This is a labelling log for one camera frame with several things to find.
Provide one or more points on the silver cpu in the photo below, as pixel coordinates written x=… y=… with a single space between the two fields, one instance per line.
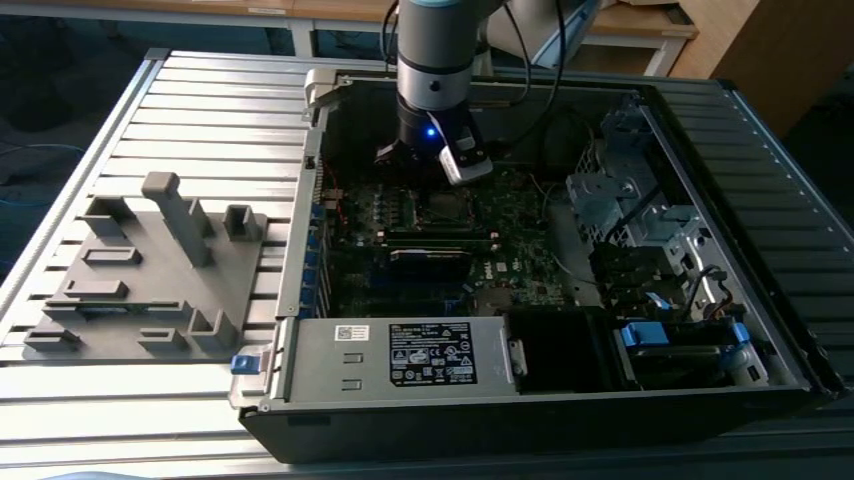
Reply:
x=444 y=202

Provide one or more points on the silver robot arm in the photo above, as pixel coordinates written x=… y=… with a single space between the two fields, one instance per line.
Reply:
x=434 y=55

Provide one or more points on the cpu socket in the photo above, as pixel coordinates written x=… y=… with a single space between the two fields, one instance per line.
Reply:
x=446 y=224

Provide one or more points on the silver metal drive cage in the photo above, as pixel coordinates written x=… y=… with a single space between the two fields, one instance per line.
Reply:
x=597 y=192

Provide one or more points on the green motherboard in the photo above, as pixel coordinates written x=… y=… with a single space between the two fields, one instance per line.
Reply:
x=534 y=250

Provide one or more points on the finned chipset heatsink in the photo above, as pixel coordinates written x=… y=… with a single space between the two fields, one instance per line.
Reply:
x=494 y=298

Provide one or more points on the white barcode label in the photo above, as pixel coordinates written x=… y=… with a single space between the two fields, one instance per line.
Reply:
x=352 y=333

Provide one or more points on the black rating label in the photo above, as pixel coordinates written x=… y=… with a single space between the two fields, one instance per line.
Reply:
x=430 y=352

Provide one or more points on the silver power supply unit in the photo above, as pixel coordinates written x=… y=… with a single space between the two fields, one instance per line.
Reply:
x=314 y=350

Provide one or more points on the black plastic air shroud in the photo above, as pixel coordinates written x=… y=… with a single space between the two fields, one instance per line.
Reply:
x=554 y=350

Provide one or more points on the grey parts rack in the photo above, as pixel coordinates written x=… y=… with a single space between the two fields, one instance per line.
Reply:
x=174 y=300

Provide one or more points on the blue plastic drive latch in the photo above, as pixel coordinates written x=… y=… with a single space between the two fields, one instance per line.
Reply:
x=739 y=332
x=644 y=332

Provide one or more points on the blue case side latch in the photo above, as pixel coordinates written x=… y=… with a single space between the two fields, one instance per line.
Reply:
x=242 y=365

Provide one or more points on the wooden cabinet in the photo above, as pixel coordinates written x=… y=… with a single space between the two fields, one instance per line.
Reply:
x=781 y=50

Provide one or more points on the green ram stick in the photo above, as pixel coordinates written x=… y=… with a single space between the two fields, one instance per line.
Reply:
x=110 y=309

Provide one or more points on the black hard disk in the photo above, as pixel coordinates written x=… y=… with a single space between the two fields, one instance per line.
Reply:
x=674 y=365

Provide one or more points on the black pc case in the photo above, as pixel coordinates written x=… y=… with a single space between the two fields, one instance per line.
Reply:
x=468 y=435

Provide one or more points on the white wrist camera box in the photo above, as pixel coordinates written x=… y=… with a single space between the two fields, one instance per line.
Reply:
x=468 y=172

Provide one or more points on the wooden desk white frame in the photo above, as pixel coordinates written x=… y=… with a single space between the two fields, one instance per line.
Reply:
x=654 y=27

